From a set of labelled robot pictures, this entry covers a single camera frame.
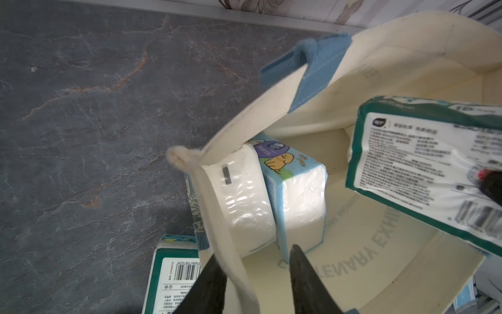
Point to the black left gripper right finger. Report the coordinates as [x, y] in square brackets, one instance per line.
[309, 293]

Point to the light blue tissue pack front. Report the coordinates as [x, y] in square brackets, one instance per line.
[296, 185]

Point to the green white tissue pack front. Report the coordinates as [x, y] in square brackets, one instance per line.
[175, 268]

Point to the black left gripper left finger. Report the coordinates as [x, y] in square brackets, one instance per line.
[204, 286]

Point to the light blue purple-logo tissue pack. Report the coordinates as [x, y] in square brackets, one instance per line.
[466, 301]

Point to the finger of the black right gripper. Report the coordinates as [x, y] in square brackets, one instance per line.
[491, 185]

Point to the green white tissue pack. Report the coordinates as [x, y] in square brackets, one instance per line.
[422, 157]
[175, 268]

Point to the floral cartoon tissue pack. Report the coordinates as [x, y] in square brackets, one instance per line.
[243, 200]

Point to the cream canvas tote bag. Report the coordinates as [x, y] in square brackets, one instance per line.
[374, 258]

